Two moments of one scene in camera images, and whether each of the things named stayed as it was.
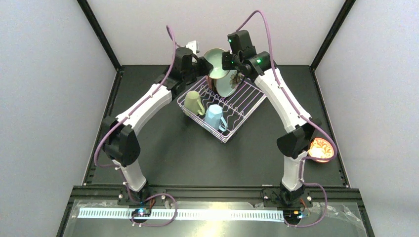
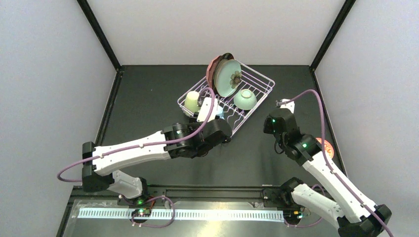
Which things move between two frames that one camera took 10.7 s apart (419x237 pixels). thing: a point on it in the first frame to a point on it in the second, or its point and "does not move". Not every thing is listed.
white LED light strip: x=185 y=215 does not move
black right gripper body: x=226 y=61 to x=273 y=121
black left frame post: x=97 y=26 does not move
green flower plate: x=227 y=85 does not move
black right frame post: x=346 y=8 does not move
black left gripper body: x=203 y=67 to x=221 y=127
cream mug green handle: x=192 y=104 does not move
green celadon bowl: x=214 y=57 to x=245 y=99
